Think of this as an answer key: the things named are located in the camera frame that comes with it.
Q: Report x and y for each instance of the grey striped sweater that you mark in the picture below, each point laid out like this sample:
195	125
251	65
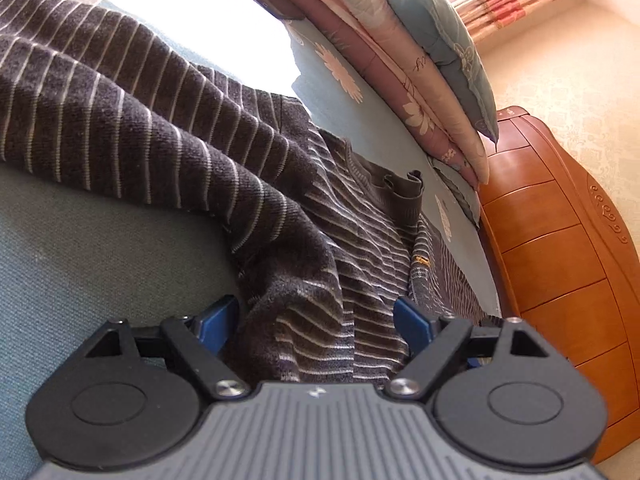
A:
200	135

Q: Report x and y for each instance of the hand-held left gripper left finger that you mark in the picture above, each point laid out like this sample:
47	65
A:
217	322

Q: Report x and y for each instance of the pink floral folded quilt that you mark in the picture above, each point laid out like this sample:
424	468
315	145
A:
380	60

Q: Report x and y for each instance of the black smartphone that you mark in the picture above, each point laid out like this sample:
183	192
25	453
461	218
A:
280	6

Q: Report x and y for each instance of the flat teal pillow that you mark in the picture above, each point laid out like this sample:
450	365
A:
462	195

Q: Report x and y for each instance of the plump teal floral pillow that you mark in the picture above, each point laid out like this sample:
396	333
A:
440	35

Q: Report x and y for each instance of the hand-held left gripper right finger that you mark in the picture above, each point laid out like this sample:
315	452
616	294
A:
412	322

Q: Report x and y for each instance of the wooden headboard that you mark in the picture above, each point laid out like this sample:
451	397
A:
550	260

